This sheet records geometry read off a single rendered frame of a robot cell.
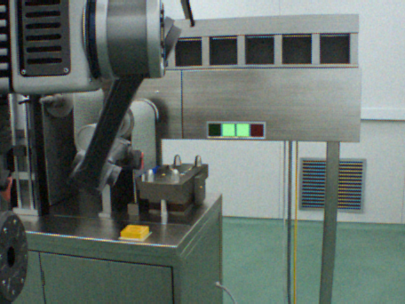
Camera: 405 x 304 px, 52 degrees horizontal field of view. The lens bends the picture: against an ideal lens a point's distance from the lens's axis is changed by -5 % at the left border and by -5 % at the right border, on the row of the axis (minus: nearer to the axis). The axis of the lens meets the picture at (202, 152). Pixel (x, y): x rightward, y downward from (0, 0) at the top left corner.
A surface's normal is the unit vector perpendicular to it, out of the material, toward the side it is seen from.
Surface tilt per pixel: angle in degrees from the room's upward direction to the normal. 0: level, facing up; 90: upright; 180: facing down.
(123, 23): 79
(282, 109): 90
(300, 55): 90
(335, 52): 90
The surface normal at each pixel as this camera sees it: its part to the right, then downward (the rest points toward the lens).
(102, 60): 0.06, 0.70
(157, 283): -0.26, 0.15
